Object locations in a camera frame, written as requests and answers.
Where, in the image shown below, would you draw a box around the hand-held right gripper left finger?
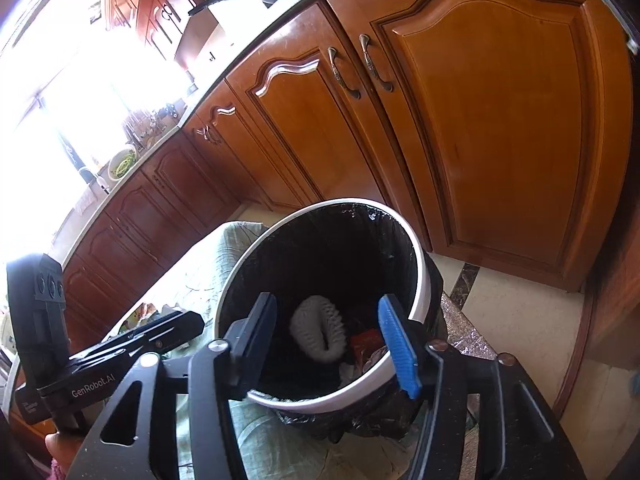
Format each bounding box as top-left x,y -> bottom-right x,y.
72,291 -> 278,480

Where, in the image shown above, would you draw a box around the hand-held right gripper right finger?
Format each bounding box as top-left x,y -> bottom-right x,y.
377,295 -> 588,480

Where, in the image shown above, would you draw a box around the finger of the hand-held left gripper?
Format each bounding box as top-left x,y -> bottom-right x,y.
70,341 -> 163,367
102,310 -> 206,348

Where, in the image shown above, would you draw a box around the green yellow spouted pouch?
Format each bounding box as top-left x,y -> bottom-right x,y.
119,309 -> 150,335

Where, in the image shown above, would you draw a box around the white trash bin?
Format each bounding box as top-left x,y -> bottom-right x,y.
214,199 -> 431,413

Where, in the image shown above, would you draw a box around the person's left hand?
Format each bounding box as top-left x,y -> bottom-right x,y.
44,432 -> 76,463

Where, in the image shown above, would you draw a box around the red snack wrapper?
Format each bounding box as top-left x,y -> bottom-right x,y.
350,329 -> 387,362

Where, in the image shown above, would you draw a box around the crumpled white paper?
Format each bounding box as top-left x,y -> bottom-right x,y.
339,357 -> 383,387

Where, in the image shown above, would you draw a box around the white foam fruit net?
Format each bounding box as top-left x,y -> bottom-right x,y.
290,296 -> 347,363

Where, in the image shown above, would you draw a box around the wooden cabinet door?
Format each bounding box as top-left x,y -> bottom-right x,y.
325,0 -> 633,293
200,80 -> 323,207
181,124 -> 275,212
102,172 -> 201,271
225,2 -> 432,252
142,132 -> 246,241
62,220 -> 166,322

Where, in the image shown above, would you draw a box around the floral tablecloth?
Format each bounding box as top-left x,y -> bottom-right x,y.
115,220 -> 418,480

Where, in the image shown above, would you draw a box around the bowl of green vegetables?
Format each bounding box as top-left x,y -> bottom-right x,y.
107,144 -> 139,181

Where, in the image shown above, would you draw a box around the kitchen utensil rack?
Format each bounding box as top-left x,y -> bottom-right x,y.
122,107 -> 181,148

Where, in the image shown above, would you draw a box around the bright window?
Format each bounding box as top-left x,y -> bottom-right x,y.
0,25 -> 201,271

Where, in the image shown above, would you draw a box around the brown range hood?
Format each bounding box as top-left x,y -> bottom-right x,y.
174,9 -> 228,75

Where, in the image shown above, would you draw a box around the wooden kitchen cabinets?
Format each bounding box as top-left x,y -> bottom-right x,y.
50,0 -> 401,281

